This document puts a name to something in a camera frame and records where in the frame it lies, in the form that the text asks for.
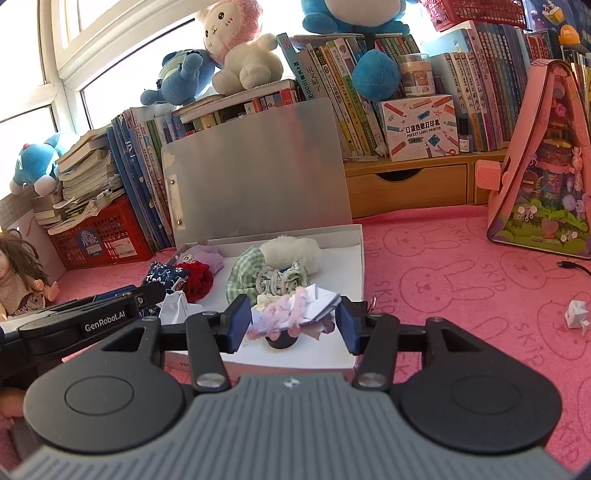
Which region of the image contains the blue bear plush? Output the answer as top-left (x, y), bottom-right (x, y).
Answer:
top-left (140, 49), bottom-right (216, 106)

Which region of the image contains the pink bunny pattern blanket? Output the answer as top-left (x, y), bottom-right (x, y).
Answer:
top-left (58, 206), bottom-right (590, 470)

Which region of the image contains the black round cap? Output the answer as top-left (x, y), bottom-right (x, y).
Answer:
top-left (266, 332), bottom-right (297, 350)

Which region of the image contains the white pink sheep plush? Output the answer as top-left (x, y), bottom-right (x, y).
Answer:
top-left (201, 0), bottom-right (283, 96)

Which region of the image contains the pink yarn paper bundle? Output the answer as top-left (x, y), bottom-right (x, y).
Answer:
top-left (246, 284), bottom-right (341, 340)

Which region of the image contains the purple plush monster toy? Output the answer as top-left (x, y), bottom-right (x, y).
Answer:
top-left (175, 245), bottom-right (224, 275)

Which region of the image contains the white fluffy plush toy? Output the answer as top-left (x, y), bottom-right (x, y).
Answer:
top-left (259, 235), bottom-right (322, 274)

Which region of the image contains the white paper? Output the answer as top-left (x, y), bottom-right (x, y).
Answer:
top-left (158, 291), bottom-right (190, 325)

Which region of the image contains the red plastic basket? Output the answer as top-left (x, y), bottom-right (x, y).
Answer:
top-left (49, 196), bottom-right (152, 270)
top-left (421, 0), bottom-right (527, 32)

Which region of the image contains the row of blue books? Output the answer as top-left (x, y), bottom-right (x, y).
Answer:
top-left (107, 104), bottom-right (175, 250)

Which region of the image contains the pencil pattern white box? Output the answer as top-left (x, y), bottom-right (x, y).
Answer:
top-left (381, 95), bottom-right (459, 162)

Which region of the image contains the pink triangular toy house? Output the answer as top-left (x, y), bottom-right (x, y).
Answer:
top-left (475, 60), bottom-right (590, 259)

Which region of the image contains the blue floral fabric pouch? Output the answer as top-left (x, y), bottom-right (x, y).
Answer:
top-left (142, 262), bottom-right (189, 294)

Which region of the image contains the stack of books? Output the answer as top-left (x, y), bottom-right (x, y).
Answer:
top-left (35, 128), bottom-right (125, 235)

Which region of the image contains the silver open file box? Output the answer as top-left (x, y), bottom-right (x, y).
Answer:
top-left (159, 96), bottom-right (366, 373)

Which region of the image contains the green checkered cloth bundle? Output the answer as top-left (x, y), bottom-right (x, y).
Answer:
top-left (225, 247), bottom-right (308, 305)

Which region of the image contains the row of shelf books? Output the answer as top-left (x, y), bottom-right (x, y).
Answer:
top-left (276, 21), bottom-right (531, 159)

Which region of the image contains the large blue plush right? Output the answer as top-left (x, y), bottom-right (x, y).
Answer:
top-left (301, 0), bottom-right (410, 102)

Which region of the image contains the cream lace scrunchie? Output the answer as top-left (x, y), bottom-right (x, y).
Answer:
top-left (255, 293), bottom-right (280, 311)

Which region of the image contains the wooden drawer shelf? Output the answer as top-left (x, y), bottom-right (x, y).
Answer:
top-left (345, 150), bottom-right (505, 218)

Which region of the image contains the upper red plastic basket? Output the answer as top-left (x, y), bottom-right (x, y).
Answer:
top-left (421, 0), bottom-right (527, 32)

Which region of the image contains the small white paper cube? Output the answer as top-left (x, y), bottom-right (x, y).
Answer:
top-left (565, 300), bottom-right (590, 335)

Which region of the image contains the brown haired doll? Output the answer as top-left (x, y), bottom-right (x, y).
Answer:
top-left (0, 229), bottom-right (60, 321)

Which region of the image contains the blue cat plush left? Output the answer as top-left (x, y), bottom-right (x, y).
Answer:
top-left (10, 133), bottom-right (64, 197)

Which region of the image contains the person left hand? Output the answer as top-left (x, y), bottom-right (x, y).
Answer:
top-left (0, 387), bottom-right (26, 419)

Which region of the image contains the red knitted pouch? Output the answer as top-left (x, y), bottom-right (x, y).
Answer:
top-left (177, 261), bottom-right (213, 303)

